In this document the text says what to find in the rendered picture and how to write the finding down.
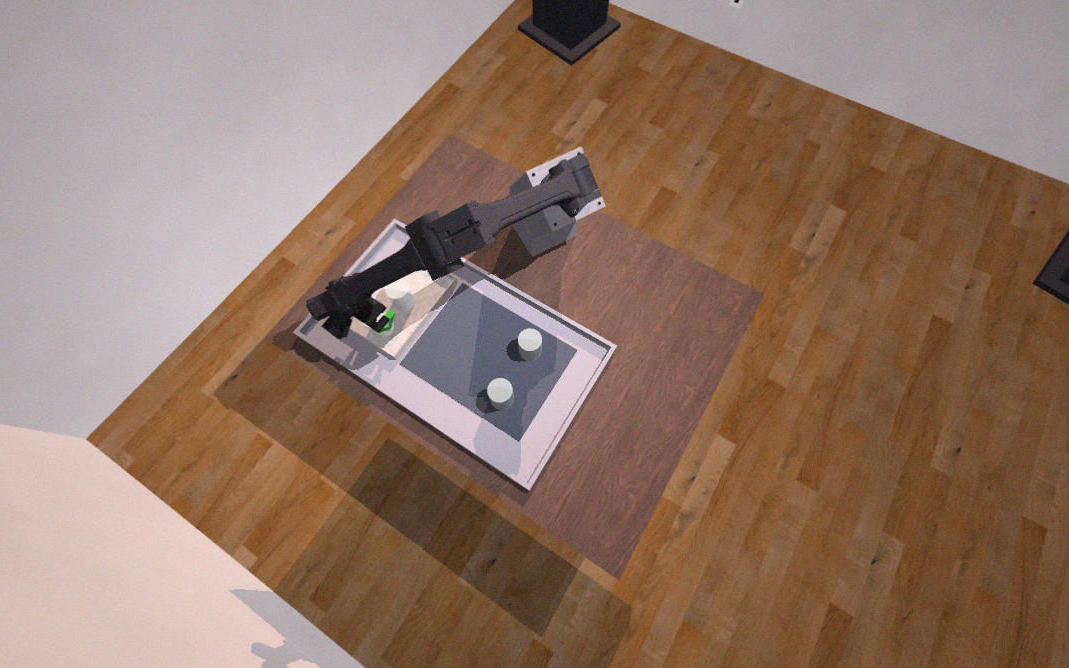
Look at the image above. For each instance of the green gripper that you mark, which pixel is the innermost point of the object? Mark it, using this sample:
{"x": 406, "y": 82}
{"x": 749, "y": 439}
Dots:
{"x": 377, "y": 308}

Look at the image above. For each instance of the clear glass jar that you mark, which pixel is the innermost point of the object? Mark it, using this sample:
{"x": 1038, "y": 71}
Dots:
{"x": 400, "y": 295}
{"x": 530, "y": 344}
{"x": 383, "y": 334}
{"x": 500, "y": 393}

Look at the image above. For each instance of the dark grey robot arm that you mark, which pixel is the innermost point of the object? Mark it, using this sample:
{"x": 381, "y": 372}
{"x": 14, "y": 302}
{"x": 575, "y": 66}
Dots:
{"x": 440, "y": 241}

